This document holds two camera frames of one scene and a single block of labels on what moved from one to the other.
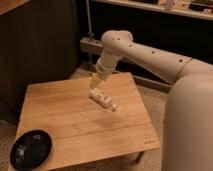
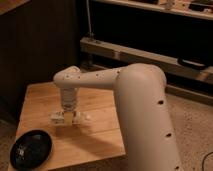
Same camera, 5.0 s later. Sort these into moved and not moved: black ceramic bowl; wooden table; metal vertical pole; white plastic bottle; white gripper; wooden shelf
Moved: white plastic bottle; white gripper
Not moved: metal vertical pole; black ceramic bowl; wooden shelf; wooden table
